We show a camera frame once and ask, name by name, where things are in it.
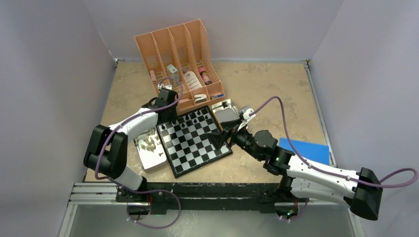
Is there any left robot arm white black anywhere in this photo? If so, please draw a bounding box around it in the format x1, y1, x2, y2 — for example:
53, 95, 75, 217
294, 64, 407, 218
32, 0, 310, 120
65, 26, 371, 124
84, 88, 180, 202

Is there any pile of white chess pieces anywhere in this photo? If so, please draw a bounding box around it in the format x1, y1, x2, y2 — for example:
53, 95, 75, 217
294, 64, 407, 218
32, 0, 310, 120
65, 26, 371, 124
138, 128, 164, 156

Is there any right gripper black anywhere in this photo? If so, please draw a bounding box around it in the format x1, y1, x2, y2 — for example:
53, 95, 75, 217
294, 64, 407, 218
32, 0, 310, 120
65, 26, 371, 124
206, 118, 263, 161

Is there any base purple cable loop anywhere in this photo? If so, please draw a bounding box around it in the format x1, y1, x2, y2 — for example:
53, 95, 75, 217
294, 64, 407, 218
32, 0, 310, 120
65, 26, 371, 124
118, 186, 182, 230

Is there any silver metal tin tray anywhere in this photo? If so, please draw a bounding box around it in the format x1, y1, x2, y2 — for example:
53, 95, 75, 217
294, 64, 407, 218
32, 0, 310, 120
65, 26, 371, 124
133, 128, 167, 170

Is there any black white chess board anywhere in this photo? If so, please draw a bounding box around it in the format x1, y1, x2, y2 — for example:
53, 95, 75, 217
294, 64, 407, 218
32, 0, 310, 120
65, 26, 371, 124
156, 106, 233, 178

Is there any peach plastic desk organizer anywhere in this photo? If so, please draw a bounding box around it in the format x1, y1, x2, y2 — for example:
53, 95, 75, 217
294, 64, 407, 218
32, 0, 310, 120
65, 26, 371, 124
134, 20, 226, 114

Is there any blue grey small object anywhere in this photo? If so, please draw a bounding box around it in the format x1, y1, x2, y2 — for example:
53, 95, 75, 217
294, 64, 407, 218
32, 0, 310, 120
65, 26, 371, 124
211, 94, 224, 100

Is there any white green carton box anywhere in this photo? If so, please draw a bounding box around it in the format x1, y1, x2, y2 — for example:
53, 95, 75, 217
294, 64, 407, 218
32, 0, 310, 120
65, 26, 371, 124
166, 64, 180, 81

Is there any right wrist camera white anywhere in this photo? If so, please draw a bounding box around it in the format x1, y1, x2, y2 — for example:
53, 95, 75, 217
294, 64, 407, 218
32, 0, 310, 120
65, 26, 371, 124
238, 106, 255, 130

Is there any blue foam pad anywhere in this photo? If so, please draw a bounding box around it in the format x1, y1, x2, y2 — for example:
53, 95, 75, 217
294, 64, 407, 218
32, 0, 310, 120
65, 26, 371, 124
292, 140, 331, 165

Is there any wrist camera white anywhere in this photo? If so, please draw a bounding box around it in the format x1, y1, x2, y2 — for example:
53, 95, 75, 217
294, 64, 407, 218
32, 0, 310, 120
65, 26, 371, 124
238, 106, 255, 130
157, 84, 173, 91

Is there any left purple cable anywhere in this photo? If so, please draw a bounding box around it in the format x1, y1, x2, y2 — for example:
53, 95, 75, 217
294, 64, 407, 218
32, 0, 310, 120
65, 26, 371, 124
94, 77, 183, 181

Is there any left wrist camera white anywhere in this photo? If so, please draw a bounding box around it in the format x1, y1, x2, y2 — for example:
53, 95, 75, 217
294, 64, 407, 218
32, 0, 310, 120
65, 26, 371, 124
157, 84, 173, 91

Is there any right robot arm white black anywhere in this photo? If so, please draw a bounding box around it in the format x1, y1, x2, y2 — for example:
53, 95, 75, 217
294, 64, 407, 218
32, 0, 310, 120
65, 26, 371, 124
205, 125, 383, 221

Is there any white stapler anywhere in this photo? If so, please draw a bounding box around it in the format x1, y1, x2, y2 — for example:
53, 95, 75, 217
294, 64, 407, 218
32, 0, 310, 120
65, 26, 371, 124
194, 94, 208, 104

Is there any black metal base rail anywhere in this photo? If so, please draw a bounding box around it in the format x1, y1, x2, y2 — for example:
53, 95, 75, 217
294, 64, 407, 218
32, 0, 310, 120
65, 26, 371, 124
67, 181, 357, 215

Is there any white paper pack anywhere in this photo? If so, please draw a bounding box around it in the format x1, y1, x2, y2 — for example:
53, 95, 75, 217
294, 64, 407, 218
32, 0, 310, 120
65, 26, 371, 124
184, 71, 203, 91

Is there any pink bottle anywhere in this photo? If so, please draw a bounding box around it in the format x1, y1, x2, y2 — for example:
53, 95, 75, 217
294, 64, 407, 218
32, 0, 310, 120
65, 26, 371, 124
198, 67, 212, 85

